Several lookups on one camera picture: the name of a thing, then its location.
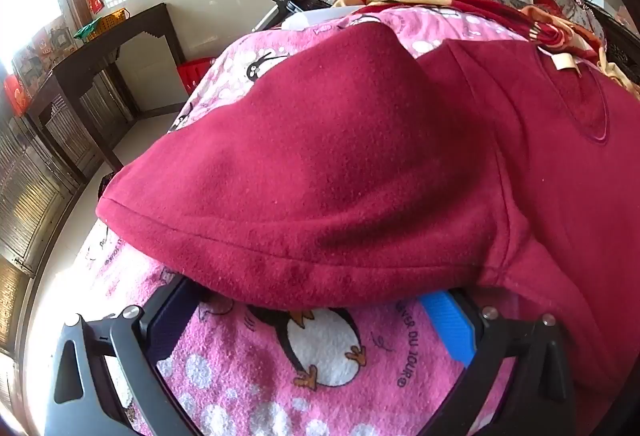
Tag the red plastic basket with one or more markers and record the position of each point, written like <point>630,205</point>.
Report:
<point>197,74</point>

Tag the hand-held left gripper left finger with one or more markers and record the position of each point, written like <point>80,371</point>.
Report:
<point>167,318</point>

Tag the pink penguin print blanket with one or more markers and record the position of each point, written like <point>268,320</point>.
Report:
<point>260,391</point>

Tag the red orange patterned blanket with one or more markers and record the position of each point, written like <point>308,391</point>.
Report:
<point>500,2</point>

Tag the dark wooden headboard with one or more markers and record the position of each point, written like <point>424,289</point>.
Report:
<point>620,46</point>

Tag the yellow plastic crate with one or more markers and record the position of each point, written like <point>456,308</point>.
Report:
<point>112,19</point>

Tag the dark wooden table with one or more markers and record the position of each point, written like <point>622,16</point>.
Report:
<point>80,61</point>

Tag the wooden lattice cabinet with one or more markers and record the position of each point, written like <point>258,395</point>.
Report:
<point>30,196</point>

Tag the green cloth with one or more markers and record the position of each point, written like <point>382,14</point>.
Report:
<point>86,30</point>

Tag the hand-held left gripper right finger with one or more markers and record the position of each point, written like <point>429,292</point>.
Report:
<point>450,322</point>

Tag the printed gift boxes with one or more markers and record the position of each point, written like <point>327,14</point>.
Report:
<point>45,46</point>

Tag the maroon shirt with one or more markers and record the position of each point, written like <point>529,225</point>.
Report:
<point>350,141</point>

